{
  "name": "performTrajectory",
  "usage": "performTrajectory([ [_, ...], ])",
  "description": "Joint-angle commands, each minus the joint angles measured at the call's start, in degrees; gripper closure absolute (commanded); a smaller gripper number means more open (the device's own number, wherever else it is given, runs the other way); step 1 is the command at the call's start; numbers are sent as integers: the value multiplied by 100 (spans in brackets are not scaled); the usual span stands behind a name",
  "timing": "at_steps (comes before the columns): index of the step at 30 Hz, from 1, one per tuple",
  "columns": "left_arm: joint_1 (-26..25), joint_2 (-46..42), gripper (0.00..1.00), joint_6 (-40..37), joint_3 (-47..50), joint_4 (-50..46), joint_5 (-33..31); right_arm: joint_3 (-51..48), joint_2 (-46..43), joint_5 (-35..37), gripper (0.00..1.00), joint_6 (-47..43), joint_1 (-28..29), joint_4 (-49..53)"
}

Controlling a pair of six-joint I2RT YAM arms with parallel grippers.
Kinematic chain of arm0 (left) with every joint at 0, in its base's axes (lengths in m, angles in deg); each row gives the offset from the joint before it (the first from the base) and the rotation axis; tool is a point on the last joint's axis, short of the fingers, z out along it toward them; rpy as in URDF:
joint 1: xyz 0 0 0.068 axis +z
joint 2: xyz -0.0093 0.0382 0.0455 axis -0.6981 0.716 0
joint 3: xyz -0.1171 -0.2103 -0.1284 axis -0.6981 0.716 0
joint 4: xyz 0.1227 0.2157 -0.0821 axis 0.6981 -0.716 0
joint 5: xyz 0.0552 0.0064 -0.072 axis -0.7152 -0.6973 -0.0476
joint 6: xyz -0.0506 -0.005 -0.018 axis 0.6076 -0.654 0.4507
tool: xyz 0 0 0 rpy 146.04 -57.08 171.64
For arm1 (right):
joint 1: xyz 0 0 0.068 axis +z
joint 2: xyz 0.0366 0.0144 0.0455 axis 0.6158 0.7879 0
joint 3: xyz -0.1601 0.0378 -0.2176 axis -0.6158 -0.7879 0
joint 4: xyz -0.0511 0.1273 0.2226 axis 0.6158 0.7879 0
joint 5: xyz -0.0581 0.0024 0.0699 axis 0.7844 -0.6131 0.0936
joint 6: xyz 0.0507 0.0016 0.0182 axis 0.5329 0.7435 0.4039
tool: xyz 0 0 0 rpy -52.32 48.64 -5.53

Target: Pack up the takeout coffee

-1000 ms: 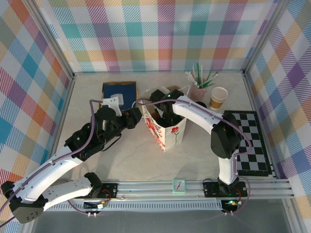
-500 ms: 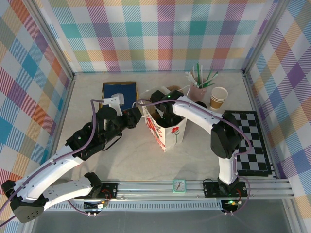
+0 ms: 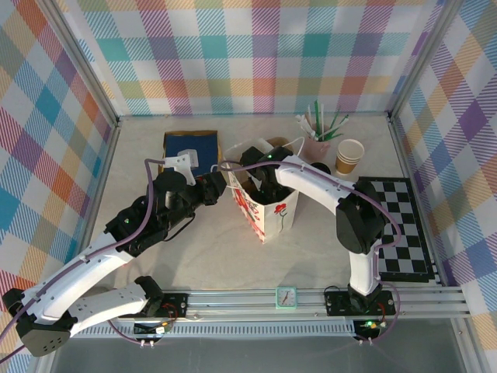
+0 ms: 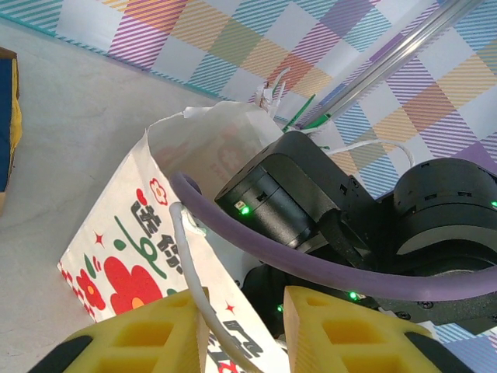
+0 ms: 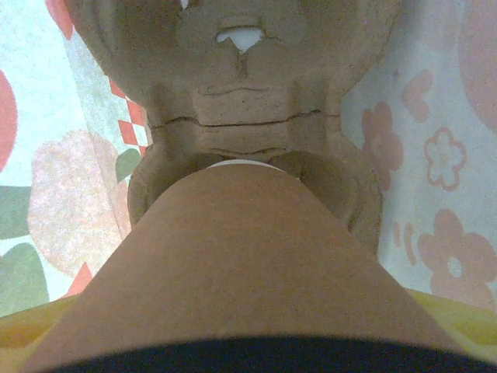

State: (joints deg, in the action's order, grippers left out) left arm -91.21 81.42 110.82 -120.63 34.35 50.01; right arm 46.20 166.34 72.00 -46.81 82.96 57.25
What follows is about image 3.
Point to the small teal square clock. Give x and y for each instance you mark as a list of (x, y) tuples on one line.
[(286, 298)]

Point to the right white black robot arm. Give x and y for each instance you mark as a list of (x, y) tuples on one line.
[(310, 178)]

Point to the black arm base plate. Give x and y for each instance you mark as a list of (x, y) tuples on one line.
[(338, 305), (174, 307)]

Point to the aluminium mounting rail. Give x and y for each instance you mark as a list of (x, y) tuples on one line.
[(233, 301)]

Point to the pink straw holder cup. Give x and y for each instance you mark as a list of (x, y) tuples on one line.
[(316, 149)]

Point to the black connector box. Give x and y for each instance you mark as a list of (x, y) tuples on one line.
[(369, 328), (149, 329)]

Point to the white flower-print paper bag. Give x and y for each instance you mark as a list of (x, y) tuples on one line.
[(275, 225)]

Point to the stack of brown paper cups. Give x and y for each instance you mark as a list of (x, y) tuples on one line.
[(349, 153)]

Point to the black white checkerboard mat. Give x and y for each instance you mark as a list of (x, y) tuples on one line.
[(404, 217)]

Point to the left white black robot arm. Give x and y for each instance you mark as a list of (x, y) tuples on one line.
[(77, 276)]

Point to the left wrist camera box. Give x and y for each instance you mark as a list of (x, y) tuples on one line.
[(182, 161)]

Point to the aluminium frame post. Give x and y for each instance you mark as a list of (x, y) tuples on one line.
[(422, 58), (85, 64)]

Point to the blue paper napkin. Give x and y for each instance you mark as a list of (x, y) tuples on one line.
[(182, 141)]

